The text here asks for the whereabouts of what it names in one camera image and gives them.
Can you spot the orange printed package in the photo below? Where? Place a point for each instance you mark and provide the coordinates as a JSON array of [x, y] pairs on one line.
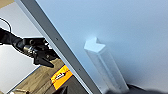
[[61, 76]]

